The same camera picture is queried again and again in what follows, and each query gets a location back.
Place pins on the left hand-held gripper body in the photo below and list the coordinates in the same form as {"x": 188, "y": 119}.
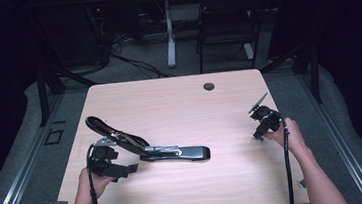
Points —
{"x": 102, "y": 158}

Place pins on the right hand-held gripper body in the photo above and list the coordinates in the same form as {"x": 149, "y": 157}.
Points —
{"x": 269, "y": 120}

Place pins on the black stapler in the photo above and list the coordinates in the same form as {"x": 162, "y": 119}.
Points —
{"x": 187, "y": 153}

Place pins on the person's left hand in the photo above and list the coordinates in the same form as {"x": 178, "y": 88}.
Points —
{"x": 90, "y": 189}

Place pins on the person's right hand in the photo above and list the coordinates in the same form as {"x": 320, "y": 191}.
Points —
{"x": 294, "y": 136}

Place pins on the black tape strip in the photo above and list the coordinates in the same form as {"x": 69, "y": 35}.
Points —
{"x": 59, "y": 121}

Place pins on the black tape square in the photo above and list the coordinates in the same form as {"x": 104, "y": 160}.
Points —
{"x": 46, "y": 138}

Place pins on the white desk foot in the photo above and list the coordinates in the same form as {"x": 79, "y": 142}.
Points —
{"x": 248, "y": 51}

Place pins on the black folding chair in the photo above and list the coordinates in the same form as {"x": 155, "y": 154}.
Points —
{"x": 228, "y": 20}

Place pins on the black computer tower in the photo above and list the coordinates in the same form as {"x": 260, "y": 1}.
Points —
{"x": 75, "y": 35}

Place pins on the white desk leg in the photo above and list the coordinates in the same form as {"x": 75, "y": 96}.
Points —
{"x": 170, "y": 39}

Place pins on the aluminium floor rail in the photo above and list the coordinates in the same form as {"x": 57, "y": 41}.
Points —
{"x": 340, "y": 140}
{"x": 21, "y": 171}

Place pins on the black frame post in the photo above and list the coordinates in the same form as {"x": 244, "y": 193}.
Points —
{"x": 42, "y": 98}

